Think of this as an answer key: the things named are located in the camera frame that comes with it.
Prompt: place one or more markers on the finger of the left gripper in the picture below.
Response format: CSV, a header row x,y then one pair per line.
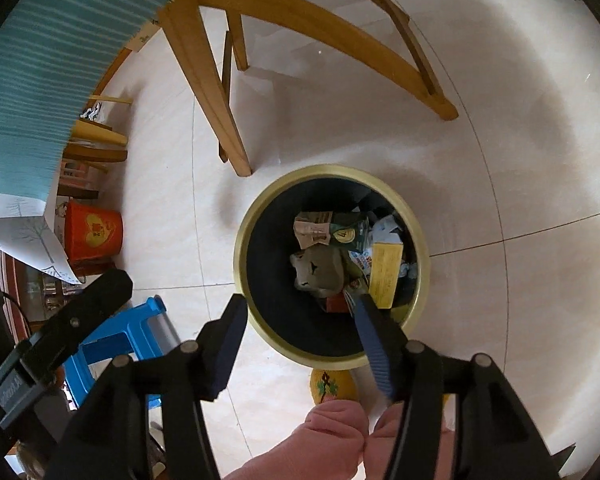
x,y
81,315

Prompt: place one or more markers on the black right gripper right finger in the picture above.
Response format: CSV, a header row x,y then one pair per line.
x,y
495,437

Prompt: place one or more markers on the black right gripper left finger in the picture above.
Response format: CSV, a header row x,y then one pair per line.
x,y
108,436

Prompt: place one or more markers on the red snack bag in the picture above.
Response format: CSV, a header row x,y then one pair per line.
x,y
337,304

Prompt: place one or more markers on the white red green packet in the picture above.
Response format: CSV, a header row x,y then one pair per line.
x,y
362,260

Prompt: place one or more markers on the white red KFC paper bag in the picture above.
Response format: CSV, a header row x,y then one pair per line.
x,y
386,231

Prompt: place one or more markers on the green black snack packet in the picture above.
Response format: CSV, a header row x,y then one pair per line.
x,y
348,230

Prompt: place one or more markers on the yellow rimmed black trash bin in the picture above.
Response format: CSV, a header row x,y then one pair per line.
x,y
296,323

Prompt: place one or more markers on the blue plastic stool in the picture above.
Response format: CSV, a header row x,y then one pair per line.
x,y
144,332

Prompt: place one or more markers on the red plastic bucket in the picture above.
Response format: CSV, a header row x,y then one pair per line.
x,y
91,232

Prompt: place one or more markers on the pink trouser legs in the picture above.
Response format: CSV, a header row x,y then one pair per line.
x,y
330,444

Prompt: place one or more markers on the left yellow slipper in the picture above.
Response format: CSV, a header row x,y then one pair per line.
x,y
326,385

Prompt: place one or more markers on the white teal tree tablecloth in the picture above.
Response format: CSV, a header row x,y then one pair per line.
x,y
52,55

